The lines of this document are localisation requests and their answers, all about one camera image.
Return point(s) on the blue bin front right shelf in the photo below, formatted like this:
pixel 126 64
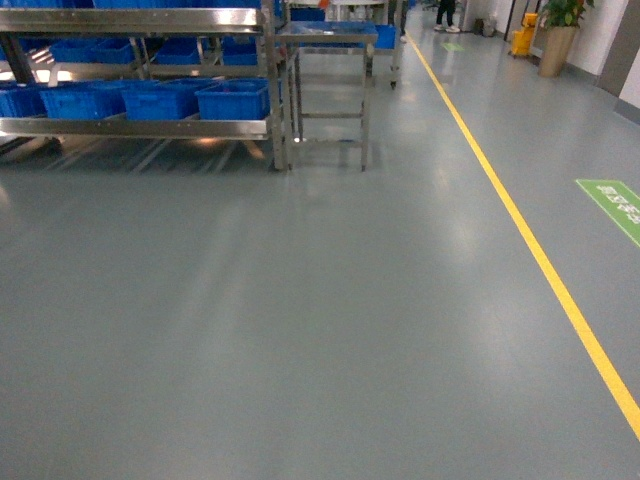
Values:
pixel 234 100

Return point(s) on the blue bin shelf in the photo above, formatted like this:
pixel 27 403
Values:
pixel 171 100
pixel 234 100
pixel 21 101
pixel 89 100

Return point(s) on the steel shelf rack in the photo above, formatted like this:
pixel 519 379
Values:
pixel 51 42

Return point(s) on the blue bin leftmost shelf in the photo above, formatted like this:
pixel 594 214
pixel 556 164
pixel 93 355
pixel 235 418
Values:
pixel 21 101

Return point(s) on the steel step table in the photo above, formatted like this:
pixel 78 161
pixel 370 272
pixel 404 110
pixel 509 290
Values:
pixel 330 54

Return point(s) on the standing person legs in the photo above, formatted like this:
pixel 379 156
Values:
pixel 444 18

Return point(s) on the yellow mop bucket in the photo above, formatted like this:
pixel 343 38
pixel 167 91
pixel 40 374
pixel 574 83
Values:
pixel 521 39

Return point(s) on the potted plant gold planter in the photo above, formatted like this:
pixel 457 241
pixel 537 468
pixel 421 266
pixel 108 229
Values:
pixel 560 19

